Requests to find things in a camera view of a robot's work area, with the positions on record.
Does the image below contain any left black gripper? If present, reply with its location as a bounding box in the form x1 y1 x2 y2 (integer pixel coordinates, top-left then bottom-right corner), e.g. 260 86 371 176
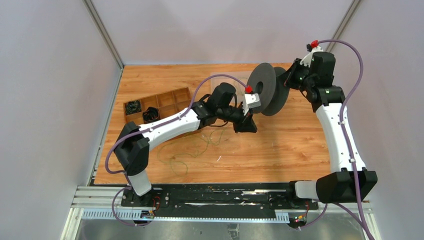
217 104 258 134

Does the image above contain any dark grey spool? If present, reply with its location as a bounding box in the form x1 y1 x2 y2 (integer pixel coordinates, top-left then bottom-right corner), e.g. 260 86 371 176
247 62 290 117

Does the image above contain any green wire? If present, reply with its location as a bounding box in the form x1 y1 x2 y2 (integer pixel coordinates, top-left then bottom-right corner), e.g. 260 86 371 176
156 77 256 178

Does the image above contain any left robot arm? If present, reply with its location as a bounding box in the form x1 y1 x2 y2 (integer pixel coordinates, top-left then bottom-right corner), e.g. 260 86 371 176
113 82 261 207

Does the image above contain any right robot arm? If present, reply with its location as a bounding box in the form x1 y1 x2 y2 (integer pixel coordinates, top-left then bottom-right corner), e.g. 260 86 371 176
284 50 378 209

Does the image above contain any translucent plastic bin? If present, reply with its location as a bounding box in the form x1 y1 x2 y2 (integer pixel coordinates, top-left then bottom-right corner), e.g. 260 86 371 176
208 70 252 102

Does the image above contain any wooden compartment tray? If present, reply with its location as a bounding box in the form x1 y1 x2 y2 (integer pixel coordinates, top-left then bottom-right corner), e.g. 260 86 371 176
123 87 192 125

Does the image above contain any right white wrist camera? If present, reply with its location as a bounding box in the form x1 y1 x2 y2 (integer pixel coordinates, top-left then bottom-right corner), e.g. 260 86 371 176
300 45 323 67

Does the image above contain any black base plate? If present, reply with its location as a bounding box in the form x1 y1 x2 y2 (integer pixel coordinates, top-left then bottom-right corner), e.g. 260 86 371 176
118 182 319 220

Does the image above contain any dark multicolour wire coil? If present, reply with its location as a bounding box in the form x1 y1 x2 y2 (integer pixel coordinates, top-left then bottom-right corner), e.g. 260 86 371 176
125 99 143 116

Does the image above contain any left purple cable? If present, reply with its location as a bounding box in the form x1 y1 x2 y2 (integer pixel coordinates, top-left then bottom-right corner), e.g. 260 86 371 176
104 73 254 228

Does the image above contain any purple cable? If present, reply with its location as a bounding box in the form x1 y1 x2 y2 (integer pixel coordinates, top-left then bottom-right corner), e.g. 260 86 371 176
310 39 375 240
104 73 254 228

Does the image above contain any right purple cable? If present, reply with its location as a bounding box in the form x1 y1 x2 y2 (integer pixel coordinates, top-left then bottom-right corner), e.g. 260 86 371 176
310 39 375 240

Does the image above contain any aluminium frame rail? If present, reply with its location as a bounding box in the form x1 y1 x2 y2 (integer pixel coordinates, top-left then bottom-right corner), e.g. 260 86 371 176
61 182 381 240

